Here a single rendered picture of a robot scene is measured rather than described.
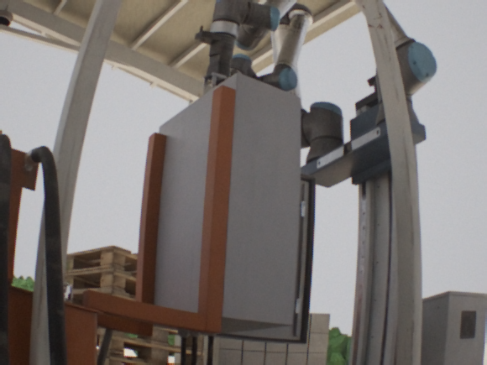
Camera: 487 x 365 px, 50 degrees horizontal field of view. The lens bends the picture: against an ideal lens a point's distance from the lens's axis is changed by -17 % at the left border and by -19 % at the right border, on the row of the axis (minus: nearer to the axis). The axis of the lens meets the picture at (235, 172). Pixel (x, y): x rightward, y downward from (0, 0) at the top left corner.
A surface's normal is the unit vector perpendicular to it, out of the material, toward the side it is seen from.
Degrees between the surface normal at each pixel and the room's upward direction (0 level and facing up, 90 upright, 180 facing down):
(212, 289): 90
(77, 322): 90
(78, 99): 93
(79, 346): 90
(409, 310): 99
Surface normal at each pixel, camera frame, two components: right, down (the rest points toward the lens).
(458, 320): 0.50, -0.30
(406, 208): -0.82, -0.10
